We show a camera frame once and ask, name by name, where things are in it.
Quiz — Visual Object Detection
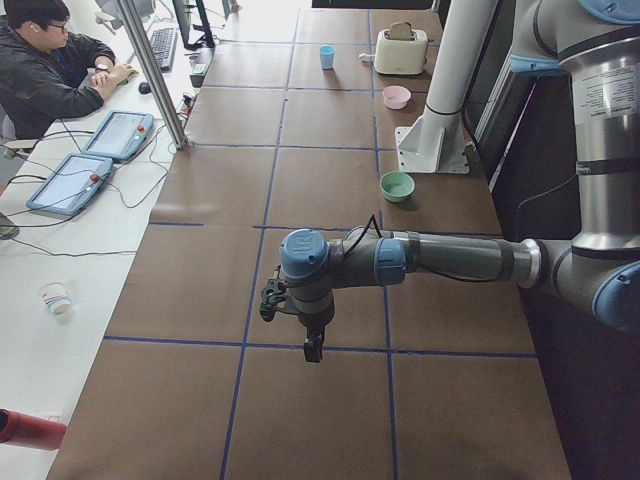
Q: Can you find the paper cup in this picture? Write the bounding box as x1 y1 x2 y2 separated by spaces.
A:
38 282 71 315

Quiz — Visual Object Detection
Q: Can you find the seated person black jacket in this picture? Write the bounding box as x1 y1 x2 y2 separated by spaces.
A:
1 0 134 140

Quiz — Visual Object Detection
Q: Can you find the aluminium frame post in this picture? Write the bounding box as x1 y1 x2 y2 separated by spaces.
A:
116 0 188 151

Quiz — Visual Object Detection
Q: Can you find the white pedestal column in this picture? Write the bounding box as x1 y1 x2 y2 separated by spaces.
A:
395 0 498 174

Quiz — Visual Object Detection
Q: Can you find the toast slice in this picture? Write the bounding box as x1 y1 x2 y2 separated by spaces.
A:
388 22 412 41

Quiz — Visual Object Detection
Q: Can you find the teach pendant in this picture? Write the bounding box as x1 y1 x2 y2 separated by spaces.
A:
82 110 154 162
26 154 113 217

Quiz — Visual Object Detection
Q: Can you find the pink bowl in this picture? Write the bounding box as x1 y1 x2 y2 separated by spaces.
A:
382 85 412 110

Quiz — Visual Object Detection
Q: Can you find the cream toaster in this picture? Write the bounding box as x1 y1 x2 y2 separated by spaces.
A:
374 29 429 75

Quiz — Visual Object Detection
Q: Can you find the black camera cable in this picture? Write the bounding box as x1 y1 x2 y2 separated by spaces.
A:
344 214 384 256

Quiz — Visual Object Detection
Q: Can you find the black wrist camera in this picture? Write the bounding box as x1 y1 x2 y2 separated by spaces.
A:
259 265 294 322

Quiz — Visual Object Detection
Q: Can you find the green bowl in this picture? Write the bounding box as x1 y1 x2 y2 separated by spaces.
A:
379 171 415 203

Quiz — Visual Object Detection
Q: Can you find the red bottle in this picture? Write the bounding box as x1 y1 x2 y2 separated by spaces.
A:
1 409 67 451

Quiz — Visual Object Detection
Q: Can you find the teach pendant near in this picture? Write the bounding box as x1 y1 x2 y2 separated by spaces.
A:
26 154 113 217

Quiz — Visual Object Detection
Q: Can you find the blue cup right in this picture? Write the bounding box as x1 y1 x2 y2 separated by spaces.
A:
319 45 335 70

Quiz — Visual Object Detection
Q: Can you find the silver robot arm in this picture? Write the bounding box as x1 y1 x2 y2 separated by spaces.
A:
260 1 639 363

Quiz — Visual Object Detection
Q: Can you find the black monitor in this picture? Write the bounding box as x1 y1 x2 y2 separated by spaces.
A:
172 0 216 51

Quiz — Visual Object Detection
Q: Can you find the black keyboard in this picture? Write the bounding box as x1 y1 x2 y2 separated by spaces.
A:
149 27 177 72

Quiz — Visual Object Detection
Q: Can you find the black computer mouse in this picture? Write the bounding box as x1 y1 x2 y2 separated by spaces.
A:
138 82 151 95

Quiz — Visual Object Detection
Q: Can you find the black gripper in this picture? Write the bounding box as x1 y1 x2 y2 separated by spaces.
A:
292 295 334 363

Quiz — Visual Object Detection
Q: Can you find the teach pendant far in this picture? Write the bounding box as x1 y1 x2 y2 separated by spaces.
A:
82 110 154 162

